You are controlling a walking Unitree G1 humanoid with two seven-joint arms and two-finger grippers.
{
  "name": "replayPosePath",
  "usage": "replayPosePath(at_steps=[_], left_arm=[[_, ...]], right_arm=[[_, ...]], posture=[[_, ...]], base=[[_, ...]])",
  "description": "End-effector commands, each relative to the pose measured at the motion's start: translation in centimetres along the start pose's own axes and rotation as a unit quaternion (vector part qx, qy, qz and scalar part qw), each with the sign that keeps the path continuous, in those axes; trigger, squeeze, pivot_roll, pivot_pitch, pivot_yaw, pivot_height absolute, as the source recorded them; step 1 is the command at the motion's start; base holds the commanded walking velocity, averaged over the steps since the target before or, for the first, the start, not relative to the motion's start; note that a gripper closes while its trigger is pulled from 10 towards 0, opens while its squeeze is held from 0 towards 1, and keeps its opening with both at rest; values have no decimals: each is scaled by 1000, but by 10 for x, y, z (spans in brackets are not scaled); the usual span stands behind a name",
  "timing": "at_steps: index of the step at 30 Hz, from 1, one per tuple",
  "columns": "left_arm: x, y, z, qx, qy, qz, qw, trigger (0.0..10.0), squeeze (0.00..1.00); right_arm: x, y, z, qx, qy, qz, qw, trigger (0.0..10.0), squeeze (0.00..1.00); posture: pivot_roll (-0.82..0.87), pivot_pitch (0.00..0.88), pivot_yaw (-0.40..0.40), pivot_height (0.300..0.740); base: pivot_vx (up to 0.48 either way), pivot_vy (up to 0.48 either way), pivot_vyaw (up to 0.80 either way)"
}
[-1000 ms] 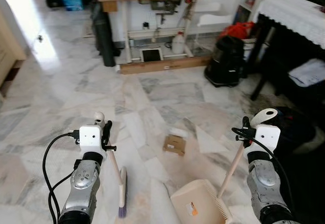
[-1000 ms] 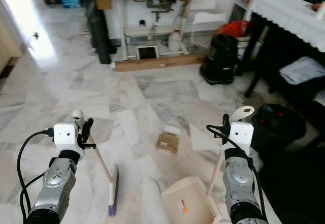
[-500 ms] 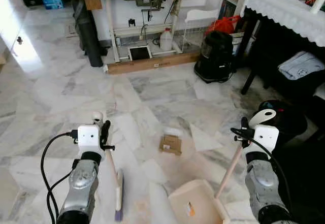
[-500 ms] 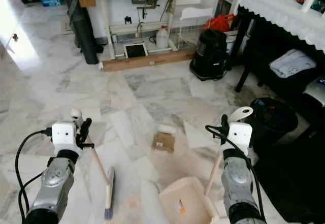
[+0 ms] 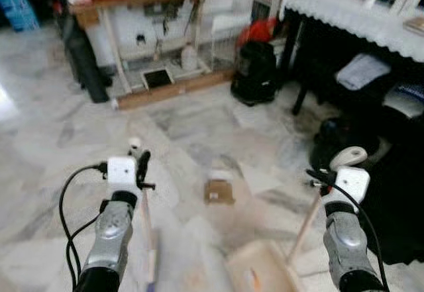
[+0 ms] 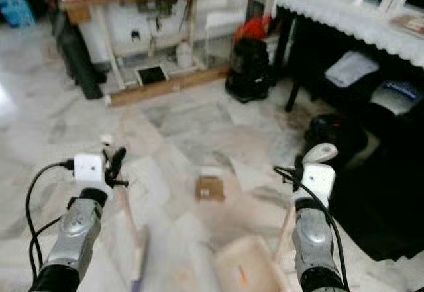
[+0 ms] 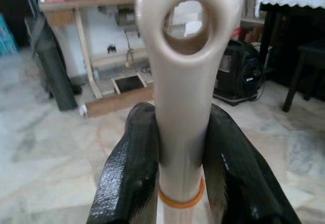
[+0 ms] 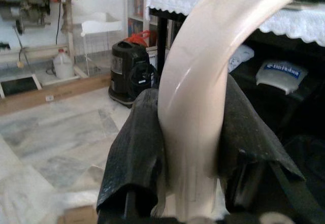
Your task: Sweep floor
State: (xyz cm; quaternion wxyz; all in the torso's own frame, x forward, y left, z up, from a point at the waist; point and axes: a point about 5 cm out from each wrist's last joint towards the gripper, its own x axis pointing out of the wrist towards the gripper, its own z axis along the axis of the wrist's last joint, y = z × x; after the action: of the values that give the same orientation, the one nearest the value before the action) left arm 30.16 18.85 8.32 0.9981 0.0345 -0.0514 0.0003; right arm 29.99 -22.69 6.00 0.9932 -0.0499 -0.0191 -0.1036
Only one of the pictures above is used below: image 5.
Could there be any wooden handled broom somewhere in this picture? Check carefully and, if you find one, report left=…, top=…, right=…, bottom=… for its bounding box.
left=128, top=137, right=160, bottom=292

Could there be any brown cardboard piece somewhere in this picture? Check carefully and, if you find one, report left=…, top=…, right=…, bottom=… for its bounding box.
left=204, top=179, right=236, bottom=205

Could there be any beige long handled dustpan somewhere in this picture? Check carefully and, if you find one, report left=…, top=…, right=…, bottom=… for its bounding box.
left=225, top=146, right=369, bottom=292

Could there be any black round object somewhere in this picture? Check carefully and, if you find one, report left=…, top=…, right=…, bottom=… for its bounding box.
left=310, top=117, right=382, bottom=171

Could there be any long wooden plank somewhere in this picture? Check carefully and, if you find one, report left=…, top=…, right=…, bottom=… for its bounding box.
left=116, top=69, right=235, bottom=111

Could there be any black draped furniture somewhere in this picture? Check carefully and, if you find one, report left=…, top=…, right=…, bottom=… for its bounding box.
left=361, top=117, right=424, bottom=266

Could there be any black framed tablet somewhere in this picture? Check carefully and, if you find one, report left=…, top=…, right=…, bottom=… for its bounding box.
left=142, top=68, right=175, bottom=89

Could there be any small white plastic bottle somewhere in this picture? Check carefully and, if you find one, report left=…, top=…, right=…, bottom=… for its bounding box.
left=182, top=44, right=198, bottom=72

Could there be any long black bag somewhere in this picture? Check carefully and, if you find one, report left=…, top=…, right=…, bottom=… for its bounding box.
left=62, top=14, right=112, bottom=104

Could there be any silver appliance with blue label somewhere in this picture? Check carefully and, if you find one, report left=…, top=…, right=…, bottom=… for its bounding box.
left=383, top=83, right=424, bottom=121

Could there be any grey folded cloth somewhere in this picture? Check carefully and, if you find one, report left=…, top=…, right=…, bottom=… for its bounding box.
left=336, top=54, right=392, bottom=91

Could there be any black table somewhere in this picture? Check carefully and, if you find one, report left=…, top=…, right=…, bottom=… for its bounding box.
left=282, top=7, right=424, bottom=117

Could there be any red cloth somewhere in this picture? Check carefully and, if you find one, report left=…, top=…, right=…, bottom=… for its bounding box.
left=238, top=18, right=278, bottom=45

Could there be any white chair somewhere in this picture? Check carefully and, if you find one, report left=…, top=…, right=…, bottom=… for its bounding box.
left=211, top=0, right=256, bottom=68

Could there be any white lace tablecloth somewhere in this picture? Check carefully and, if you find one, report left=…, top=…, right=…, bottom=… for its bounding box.
left=280, top=0, right=424, bottom=62

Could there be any brown book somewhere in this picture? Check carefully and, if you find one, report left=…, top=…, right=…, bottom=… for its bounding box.
left=404, top=15, right=424, bottom=34

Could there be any blue plastic crate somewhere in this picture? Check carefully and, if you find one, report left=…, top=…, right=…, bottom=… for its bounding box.
left=0, top=0, right=39, bottom=32

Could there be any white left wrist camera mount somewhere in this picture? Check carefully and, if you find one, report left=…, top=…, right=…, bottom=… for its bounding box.
left=107, top=157, right=138, bottom=191

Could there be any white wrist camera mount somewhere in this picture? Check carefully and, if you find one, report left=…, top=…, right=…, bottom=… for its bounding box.
left=335, top=168, right=370, bottom=204
left=107, top=157, right=138, bottom=191

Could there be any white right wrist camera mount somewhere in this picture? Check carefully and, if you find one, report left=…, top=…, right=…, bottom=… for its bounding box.
left=335, top=168, right=370, bottom=204

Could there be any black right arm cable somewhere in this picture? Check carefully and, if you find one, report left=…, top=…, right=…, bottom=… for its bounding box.
left=306, top=168, right=390, bottom=291

